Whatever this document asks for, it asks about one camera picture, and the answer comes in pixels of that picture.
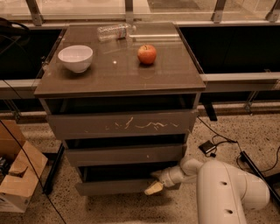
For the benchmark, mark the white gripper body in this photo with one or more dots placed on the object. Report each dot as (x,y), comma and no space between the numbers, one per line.
(166,177)

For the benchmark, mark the grey bottom drawer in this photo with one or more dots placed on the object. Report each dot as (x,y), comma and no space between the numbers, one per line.
(118,178)

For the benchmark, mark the grey drawer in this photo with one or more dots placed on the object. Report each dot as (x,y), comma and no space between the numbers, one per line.
(126,155)
(153,123)
(118,178)

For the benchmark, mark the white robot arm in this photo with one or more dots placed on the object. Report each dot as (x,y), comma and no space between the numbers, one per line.
(223,191)

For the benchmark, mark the grey middle drawer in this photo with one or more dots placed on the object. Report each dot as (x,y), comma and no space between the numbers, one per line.
(126,155)

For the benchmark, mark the grey top drawer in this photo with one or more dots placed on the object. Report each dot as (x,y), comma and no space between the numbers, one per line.
(153,123)

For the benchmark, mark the grey drawer cabinet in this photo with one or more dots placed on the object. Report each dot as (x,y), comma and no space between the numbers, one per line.
(117,82)

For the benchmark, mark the black power adapter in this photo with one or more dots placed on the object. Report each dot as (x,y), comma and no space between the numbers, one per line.
(207,146)

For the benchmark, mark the black floor bar right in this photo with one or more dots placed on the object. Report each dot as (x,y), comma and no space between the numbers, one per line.
(272,181)

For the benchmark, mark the black floor bar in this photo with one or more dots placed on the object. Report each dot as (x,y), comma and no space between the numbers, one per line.
(272,181)
(54,159)

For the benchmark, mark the black floor bar left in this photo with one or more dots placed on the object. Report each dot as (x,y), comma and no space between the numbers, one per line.
(54,159)

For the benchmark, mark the red apple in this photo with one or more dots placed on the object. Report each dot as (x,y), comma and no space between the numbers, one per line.
(147,54)

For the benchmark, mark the brown cardboard box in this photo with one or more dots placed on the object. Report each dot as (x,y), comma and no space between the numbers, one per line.
(22,166)

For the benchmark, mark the white ceramic bowl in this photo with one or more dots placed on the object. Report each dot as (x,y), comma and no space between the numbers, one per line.
(76,58)

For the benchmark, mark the clear plastic water bottle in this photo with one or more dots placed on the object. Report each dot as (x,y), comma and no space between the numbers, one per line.
(115,31)

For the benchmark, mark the black bag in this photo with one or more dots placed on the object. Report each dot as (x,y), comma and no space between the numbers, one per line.
(13,32)

